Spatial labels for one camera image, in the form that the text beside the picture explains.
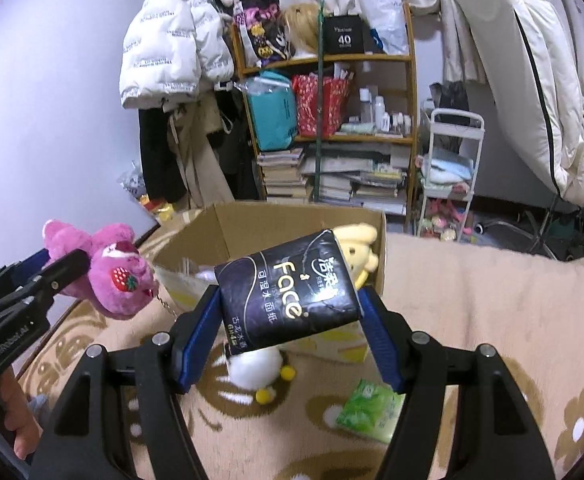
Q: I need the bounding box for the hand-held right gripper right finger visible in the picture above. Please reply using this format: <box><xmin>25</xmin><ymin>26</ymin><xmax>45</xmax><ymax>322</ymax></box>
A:
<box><xmin>357</xmin><ymin>287</ymin><xmax>558</xmax><ymax>480</ymax></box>

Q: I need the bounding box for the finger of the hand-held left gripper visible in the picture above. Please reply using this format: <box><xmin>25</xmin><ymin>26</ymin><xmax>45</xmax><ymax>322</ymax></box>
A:
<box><xmin>0</xmin><ymin>249</ymin><xmax>50</xmax><ymax>286</ymax></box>
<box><xmin>2</xmin><ymin>249</ymin><xmax>92</xmax><ymax>307</ymax></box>

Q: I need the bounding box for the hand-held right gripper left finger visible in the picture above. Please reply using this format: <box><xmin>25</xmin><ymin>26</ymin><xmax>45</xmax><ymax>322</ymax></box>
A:
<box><xmin>29</xmin><ymin>285</ymin><xmax>223</xmax><ymax>480</ymax></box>

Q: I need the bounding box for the pink strawberry plush bear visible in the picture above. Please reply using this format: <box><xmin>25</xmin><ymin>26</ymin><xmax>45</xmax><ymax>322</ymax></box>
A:
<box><xmin>42</xmin><ymin>219</ymin><xmax>160</xmax><ymax>318</ymax></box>

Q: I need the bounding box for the black tissue pack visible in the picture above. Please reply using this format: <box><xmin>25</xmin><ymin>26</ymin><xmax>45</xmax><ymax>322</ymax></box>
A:
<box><xmin>214</xmin><ymin>229</ymin><xmax>363</xmax><ymax>358</ymax></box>

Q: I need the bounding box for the yellow plush toy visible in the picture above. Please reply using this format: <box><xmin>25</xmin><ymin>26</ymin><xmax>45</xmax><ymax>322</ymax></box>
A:
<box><xmin>334</xmin><ymin>223</ymin><xmax>380</xmax><ymax>288</ymax></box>

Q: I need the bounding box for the cardboard box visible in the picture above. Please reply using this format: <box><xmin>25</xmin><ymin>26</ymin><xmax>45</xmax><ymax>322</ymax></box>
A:
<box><xmin>152</xmin><ymin>201</ymin><xmax>387</xmax><ymax>363</ymax></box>

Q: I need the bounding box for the person's left hand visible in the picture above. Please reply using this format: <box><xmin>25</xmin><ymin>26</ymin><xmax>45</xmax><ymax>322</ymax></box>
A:
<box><xmin>0</xmin><ymin>362</ymin><xmax>43</xmax><ymax>461</ymax></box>

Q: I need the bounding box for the white plush with yellow feet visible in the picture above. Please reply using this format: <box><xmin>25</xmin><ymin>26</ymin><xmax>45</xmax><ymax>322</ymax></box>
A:
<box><xmin>227</xmin><ymin>345</ymin><xmax>297</xmax><ymax>405</ymax></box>

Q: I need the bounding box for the green tissue pack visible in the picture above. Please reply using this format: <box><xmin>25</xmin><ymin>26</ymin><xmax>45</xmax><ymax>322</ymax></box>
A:
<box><xmin>335</xmin><ymin>379</ymin><xmax>407</xmax><ymax>445</ymax></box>

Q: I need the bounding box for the pile of colourful packets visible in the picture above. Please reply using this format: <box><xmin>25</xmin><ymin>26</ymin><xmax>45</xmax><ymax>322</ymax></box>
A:
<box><xmin>119</xmin><ymin>160</ymin><xmax>183</xmax><ymax>223</ymax></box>

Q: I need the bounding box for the black coat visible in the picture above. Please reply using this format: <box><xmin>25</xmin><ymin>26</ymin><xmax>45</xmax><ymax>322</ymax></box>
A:
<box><xmin>138</xmin><ymin>105</ymin><xmax>187</xmax><ymax>206</ymax></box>

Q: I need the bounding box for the pile of magazines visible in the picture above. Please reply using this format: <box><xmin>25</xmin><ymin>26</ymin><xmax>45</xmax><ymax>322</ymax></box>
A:
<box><xmin>302</xmin><ymin>145</ymin><xmax>407</xmax><ymax>216</ymax></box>

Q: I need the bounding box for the beige coat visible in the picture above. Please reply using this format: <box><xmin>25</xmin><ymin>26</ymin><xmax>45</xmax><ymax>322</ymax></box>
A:
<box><xmin>164</xmin><ymin>100</ymin><xmax>235</xmax><ymax>211</ymax></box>

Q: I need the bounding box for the stack of old books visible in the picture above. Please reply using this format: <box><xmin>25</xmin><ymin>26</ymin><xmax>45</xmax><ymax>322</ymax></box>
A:
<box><xmin>257</xmin><ymin>147</ymin><xmax>307</xmax><ymax>201</ymax></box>

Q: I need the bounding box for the white trolley cart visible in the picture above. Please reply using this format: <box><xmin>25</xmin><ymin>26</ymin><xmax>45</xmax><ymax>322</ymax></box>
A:
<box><xmin>414</xmin><ymin>108</ymin><xmax>485</xmax><ymax>241</ymax></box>

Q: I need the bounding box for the group of toiletry bottles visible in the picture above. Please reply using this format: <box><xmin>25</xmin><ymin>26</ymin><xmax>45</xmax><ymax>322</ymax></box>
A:
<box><xmin>359</xmin><ymin>87</ymin><xmax>413</xmax><ymax>136</ymax></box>

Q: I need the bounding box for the wooden shelf unit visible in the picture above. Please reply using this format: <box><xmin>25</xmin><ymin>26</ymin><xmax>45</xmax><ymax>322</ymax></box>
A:
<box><xmin>232</xmin><ymin>2</ymin><xmax>419</xmax><ymax>233</ymax></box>

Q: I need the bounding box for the red gift bag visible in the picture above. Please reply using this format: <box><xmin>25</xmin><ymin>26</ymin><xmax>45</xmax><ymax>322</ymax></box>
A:
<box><xmin>292</xmin><ymin>74</ymin><xmax>353</xmax><ymax>137</ymax></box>

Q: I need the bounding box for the teal bag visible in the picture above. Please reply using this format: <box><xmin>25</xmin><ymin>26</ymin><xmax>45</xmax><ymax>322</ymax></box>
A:
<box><xmin>244</xmin><ymin>71</ymin><xmax>297</xmax><ymax>152</ymax></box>

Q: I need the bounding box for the green pole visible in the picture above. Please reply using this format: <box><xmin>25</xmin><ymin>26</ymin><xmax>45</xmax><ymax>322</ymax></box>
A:
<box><xmin>312</xmin><ymin>0</ymin><xmax>329</xmax><ymax>205</ymax></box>

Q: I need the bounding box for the black bag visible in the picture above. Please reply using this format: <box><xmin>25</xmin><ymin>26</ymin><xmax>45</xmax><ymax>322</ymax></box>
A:
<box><xmin>429</xmin><ymin>81</ymin><xmax>470</xmax><ymax>126</ymax></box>

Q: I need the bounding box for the white puffer jacket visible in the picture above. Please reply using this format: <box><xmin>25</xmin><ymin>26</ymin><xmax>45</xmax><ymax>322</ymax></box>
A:
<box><xmin>119</xmin><ymin>0</ymin><xmax>235</xmax><ymax>110</ymax></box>

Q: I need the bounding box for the white recliner chair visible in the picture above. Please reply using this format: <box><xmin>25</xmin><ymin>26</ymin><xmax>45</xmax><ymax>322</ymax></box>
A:
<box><xmin>452</xmin><ymin>0</ymin><xmax>584</xmax><ymax>211</ymax></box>

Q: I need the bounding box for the black box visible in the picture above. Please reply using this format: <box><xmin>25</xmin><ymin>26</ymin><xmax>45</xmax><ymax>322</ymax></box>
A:
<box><xmin>323</xmin><ymin>15</ymin><xmax>365</xmax><ymax>56</ymax></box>

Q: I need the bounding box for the printed cartoon tote bag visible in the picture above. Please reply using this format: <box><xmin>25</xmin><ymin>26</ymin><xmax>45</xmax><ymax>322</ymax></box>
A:
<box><xmin>234</xmin><ymin>0</ymin><xmax>293</xmax><ymax>67</ymax></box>

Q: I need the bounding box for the blonde wig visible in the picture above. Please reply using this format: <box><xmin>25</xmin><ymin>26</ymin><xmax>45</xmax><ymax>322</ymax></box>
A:
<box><xmin>279</xmin><ymin>2</ymin><xmax>323</xmax><ymax>58</ymax></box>

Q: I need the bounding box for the white plastic bag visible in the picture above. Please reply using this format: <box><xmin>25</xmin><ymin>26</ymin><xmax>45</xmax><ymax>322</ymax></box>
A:
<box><xmin>357</xmin><ymin>0</ymin><xmax>409</xmax><ymax>56</ymax></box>

